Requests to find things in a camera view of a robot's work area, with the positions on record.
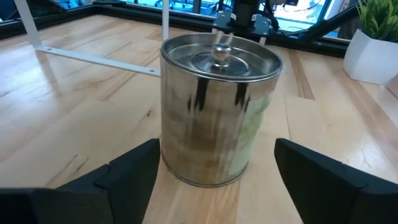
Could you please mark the white perforated shelf table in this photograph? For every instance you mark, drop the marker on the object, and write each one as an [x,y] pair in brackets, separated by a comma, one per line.
[93,59]

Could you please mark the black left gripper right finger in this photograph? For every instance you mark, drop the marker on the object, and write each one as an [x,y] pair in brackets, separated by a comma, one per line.
[335,199]

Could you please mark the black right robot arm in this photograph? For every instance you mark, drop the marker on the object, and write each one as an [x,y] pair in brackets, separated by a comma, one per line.
[242,12]

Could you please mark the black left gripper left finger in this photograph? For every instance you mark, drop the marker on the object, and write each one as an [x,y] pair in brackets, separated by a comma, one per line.
[93,199]

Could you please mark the green plant white pot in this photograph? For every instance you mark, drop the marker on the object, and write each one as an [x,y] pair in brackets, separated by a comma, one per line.
[370,59]

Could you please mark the metal can green label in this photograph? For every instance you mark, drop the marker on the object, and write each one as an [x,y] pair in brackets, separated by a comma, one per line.
[211,124]

